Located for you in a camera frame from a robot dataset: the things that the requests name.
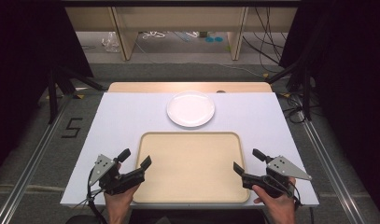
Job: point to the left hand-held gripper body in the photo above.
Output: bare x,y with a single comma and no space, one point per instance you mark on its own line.
122,182

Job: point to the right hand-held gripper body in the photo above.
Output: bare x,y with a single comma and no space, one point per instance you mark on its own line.
282,169

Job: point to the person's left hand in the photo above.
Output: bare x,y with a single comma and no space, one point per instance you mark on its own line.
119,203

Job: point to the person's right hand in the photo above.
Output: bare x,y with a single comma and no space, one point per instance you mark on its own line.
279,207

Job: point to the beige plastic tray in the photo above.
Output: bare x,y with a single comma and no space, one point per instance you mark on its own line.
190,168

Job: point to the white round plate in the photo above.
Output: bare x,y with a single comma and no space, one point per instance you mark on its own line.
190,109

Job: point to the light wooden table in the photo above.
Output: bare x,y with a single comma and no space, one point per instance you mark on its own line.
178,87

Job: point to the black metal stand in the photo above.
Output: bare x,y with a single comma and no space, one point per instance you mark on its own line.
58,90
299,81

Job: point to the black curtain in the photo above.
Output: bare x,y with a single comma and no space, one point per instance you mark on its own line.
349,93
22,77

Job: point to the clear plastic bag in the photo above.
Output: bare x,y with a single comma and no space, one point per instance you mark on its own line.
110,43

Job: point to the blue round discs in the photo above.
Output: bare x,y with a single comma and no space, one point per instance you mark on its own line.
214,39

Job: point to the metal floor rail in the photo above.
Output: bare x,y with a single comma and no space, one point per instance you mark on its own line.
330,168
32,165

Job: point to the wooden desk frame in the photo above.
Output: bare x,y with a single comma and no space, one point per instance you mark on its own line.
178,18

